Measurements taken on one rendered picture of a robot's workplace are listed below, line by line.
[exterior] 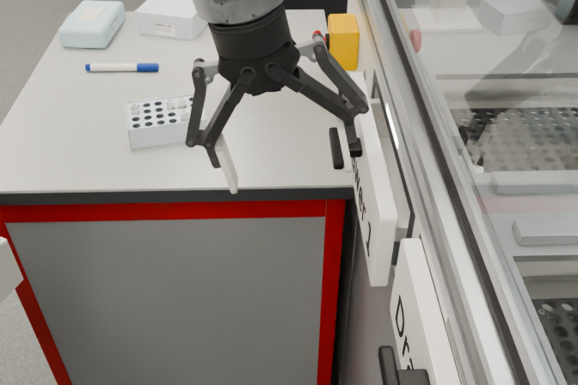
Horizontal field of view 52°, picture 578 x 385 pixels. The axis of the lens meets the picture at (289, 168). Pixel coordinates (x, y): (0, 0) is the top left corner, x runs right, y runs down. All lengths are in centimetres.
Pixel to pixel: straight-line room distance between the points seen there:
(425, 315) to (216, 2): 32
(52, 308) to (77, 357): 15
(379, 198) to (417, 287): 12
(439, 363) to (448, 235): 10
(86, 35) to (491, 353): 104
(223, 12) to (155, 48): 73
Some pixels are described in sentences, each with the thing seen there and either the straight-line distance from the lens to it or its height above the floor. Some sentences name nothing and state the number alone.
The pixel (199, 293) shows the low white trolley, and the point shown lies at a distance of 108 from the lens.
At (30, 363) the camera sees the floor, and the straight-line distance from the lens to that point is 172.
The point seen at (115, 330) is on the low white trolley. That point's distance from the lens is 119.
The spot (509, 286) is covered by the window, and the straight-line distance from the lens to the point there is 43.
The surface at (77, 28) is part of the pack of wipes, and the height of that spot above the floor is 80.
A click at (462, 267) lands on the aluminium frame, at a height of 99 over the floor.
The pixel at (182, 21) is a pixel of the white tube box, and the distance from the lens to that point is 127.
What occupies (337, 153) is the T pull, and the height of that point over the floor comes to 91.
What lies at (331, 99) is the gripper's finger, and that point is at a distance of 63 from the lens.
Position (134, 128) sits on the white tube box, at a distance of 96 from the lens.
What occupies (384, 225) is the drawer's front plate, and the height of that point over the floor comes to 92.
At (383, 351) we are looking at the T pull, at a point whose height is 91.
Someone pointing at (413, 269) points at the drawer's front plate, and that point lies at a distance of 55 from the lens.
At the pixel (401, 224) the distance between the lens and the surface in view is 64.
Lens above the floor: 133
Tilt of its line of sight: 39 degrees down
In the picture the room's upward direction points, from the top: straight up
